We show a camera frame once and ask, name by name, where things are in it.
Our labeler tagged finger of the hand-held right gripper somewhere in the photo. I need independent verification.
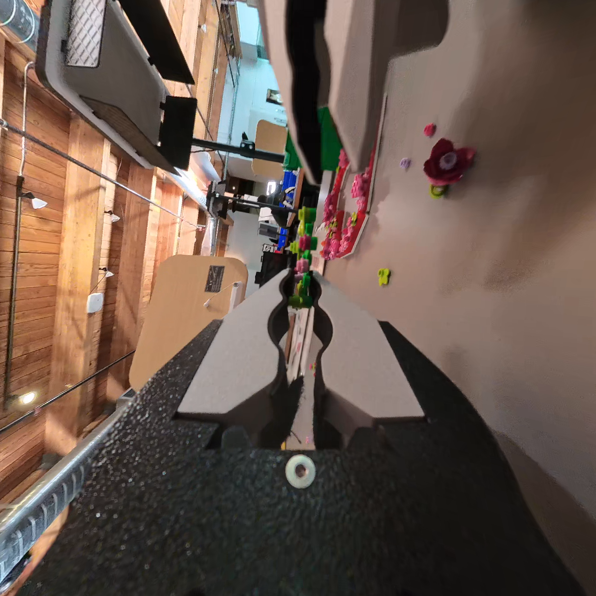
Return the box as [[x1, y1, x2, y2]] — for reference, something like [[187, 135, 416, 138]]
[[323, 0, 451, 171], [258, 0, 329, 184]]

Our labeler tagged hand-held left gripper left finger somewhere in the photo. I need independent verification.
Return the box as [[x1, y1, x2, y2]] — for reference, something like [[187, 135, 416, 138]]
[[176, 268, 305, 450]]

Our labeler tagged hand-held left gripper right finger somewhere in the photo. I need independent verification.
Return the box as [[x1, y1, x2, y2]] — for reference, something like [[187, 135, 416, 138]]
[[309, 271, 426, 450]]

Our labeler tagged green lego flower stem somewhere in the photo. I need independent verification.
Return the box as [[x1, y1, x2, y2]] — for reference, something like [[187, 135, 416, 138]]
[[288, 206, 323, 310]]

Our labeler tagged dark pink lego flower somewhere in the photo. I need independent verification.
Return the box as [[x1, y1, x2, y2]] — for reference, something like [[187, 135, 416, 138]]
[[423, 137, 476, 200]]

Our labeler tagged lego instruction booklet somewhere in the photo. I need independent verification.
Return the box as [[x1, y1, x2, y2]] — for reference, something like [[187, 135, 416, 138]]
[[285, 307, 318, 378]]

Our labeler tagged red tray of lego pieces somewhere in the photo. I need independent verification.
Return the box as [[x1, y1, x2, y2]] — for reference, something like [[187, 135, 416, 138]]
[[319, 93, 388, 260]]

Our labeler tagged wooden tabletop with label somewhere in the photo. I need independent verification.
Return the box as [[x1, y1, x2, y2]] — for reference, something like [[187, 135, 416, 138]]
[[129, 254, 248, 392]]

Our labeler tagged green plastic bin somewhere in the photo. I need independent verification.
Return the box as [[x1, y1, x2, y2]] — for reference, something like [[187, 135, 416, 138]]
[[283, 106, 345, 172]]

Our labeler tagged rounded wooden board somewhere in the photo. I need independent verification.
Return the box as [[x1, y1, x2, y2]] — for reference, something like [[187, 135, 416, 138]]
[[251, 120, 288, 176]]

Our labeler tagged black flat panel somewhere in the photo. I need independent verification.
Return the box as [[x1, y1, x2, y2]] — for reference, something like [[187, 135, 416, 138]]
[[119, 0, 195, 85]]

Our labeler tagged black stand pole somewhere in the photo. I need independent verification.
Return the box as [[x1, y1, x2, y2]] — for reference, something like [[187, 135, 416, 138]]
[[191, 137, 286, 164]]

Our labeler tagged black box on pole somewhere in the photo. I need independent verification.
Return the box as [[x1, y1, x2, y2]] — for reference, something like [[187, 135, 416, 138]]
[[158, 95, 197, 170]]

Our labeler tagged grey ceiling heater unit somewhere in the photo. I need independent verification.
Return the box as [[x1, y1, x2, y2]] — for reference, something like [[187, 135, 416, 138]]
[[36, 0, 196, 174]]

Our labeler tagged thin ceiling metal rod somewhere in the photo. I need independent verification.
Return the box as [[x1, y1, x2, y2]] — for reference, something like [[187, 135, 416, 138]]
[[0, 119, 205, 230]]

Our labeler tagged ribbed metal pipe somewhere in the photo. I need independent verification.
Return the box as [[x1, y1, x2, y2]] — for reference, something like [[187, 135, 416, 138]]
[[0, 396, 138, 576]]

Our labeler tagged black camera on stand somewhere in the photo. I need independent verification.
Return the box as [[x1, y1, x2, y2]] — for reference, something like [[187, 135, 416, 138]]
[[206, 181, 291, 229]]

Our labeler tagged silver metal duct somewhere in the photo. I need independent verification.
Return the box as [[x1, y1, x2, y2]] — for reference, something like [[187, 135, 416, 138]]
[[0, 0, 38, 45]]

